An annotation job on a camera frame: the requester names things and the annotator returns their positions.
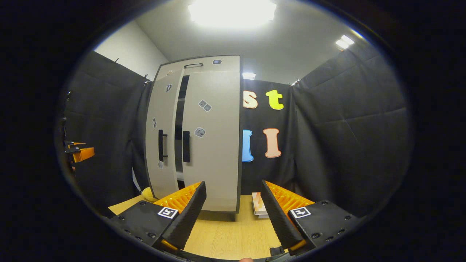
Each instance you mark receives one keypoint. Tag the white book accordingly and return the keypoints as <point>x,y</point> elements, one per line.
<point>260,216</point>

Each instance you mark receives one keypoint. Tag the grey cabinet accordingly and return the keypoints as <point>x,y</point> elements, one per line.
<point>227,66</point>

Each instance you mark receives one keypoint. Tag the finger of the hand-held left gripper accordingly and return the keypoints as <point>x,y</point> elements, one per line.
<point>77,143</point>
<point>84,153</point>

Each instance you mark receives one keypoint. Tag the black backdrop cloth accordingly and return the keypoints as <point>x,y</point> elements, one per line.
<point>346,145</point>

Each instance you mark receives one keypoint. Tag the small ceiling light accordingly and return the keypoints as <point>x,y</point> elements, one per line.
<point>248,75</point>

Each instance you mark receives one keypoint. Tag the large ceiling light panel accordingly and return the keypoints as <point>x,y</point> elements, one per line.
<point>232,12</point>

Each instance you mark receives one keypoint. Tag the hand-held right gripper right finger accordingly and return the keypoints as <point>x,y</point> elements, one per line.
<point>276,218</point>

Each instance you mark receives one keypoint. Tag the black table clamp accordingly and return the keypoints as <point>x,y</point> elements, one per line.
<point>276,251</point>

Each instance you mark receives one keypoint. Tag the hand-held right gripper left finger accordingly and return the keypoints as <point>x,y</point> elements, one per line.
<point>189,218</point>

